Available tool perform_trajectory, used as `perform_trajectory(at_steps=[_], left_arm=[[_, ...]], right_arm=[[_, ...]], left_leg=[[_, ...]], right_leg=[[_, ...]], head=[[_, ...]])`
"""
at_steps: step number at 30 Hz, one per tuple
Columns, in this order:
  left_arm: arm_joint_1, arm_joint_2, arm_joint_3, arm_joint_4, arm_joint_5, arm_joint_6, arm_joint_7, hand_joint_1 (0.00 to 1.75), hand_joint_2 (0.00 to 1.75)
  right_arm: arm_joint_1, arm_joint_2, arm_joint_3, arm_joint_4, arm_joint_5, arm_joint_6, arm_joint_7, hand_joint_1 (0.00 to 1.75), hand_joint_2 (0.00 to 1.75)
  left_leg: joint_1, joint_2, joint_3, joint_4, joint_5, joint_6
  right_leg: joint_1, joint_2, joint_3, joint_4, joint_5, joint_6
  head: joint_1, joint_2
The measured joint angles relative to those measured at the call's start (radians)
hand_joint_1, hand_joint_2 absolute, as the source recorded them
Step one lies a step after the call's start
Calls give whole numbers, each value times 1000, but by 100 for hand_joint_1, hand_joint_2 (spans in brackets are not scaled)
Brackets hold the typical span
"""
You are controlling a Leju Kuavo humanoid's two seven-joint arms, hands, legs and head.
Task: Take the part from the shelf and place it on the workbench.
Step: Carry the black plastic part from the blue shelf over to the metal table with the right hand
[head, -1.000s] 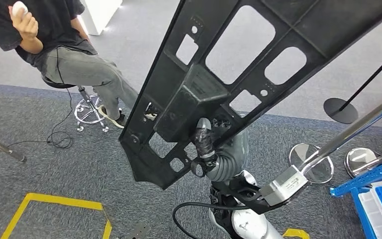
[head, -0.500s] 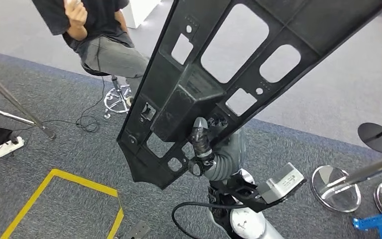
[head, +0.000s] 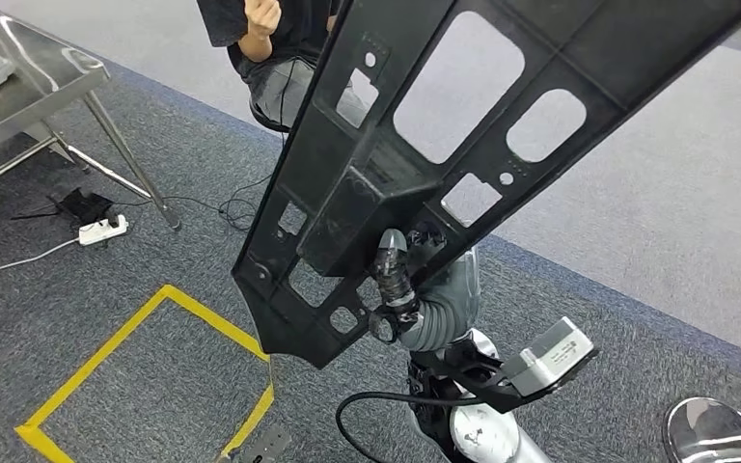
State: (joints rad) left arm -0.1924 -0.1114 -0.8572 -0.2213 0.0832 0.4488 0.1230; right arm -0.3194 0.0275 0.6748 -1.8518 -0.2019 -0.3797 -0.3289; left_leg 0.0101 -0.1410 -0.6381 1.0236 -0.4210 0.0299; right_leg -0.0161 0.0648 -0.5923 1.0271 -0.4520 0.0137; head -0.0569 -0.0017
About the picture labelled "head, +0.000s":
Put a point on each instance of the black robot left foot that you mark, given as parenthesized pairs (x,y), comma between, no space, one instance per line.
(267,446)

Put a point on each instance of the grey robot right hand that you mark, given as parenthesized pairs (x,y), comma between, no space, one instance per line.
(393,275)

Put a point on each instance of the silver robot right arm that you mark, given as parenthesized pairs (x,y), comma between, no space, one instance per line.
(492,434)

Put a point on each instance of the steel workbench table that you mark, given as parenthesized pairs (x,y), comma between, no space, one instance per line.
(32,83)

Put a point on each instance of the yellow floor tape square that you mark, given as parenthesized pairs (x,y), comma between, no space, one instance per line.
(102,354)

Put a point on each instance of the chrome stanchion post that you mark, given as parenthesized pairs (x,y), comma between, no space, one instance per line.
(709,428)

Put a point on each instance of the white power strip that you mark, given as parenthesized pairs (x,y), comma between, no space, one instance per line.
(102,231)

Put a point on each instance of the black stool seat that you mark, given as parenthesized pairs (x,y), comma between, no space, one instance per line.
(265,118)

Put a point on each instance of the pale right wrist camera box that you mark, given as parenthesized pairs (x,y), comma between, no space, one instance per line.
(549,358)

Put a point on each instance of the person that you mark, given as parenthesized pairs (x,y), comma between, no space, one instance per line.
(287,64)

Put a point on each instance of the long black plastic part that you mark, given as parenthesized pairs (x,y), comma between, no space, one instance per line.
(358,192)

